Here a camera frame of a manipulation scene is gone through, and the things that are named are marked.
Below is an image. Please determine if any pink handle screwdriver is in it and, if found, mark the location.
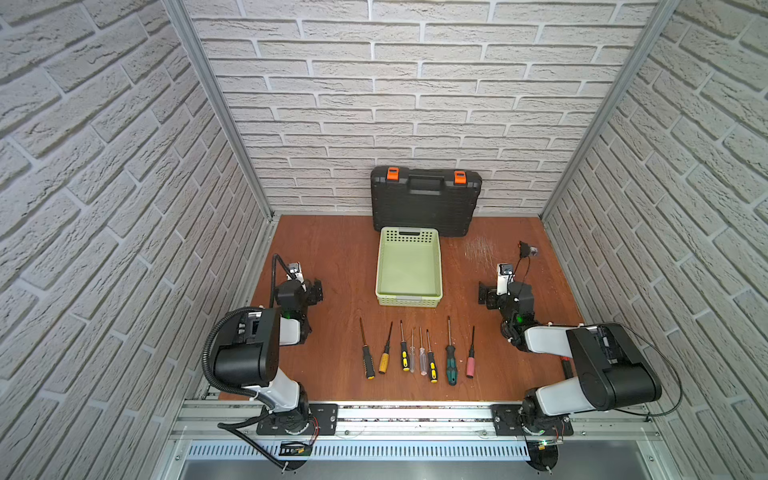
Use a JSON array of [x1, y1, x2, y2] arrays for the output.
[[465, 327, 476, 379]]

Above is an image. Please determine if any green black handle screwdriver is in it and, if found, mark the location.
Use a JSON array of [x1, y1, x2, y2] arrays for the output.
[[445, 317, 458, 386]]

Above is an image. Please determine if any black yellow screwdriver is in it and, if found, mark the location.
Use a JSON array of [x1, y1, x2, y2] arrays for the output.
[[427, 331, 438, 384], [400, 321, 411, 372]]

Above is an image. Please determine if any orange handle screwdriver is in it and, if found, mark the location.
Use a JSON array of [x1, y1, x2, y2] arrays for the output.
[[378, 323, 393, 375]]

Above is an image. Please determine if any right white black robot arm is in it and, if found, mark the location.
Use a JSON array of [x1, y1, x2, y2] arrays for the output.
[[478, 263, 663, 424]]

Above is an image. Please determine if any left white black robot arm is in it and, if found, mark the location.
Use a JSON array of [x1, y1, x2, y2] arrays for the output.
[[201, 254, 323, 421]]

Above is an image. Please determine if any light green plastic bin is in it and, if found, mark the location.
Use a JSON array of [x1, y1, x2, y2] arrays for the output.
[[376, 227, 443, 308]]

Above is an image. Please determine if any black plastic tool case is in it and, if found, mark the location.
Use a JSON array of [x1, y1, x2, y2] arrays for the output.
[[370, 166, 483, 237]]

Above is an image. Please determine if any clear red handle screwdriver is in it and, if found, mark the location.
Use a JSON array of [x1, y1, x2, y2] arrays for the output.
[[419, 328, 428, 376]]

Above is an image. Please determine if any clear handle small screwdriver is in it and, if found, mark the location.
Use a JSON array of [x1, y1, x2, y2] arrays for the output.
[[408, 328, 416, 374]]

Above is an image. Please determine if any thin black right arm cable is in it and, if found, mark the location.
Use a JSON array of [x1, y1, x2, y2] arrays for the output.
[[611, 335, 684, 419]]

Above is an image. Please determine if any black corrugated cable conduit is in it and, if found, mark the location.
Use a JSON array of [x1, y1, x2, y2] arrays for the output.
[[201, 253, 301, 471]]

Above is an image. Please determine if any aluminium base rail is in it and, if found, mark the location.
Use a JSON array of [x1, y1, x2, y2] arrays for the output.
[[170, 400, 662, 443]]

